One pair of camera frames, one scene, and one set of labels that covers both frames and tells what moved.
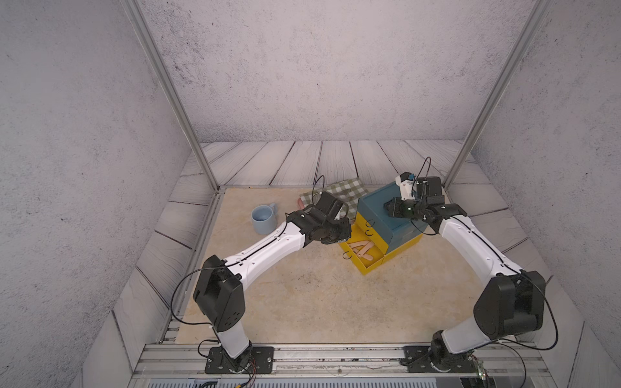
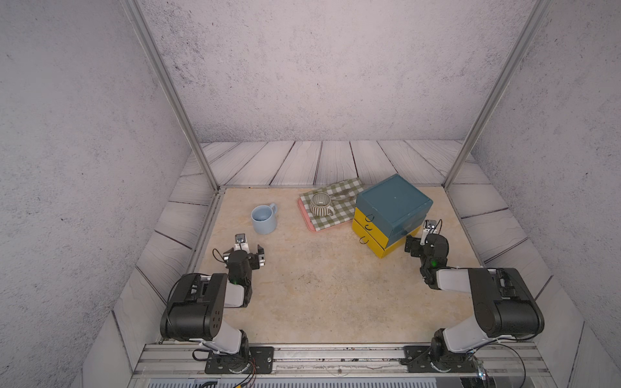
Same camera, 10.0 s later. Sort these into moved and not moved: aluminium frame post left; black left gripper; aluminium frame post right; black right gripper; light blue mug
Moved: black left gripper; black right gripper
Not moved: light blue mug; aluminium frame post right; aluminium frame post left
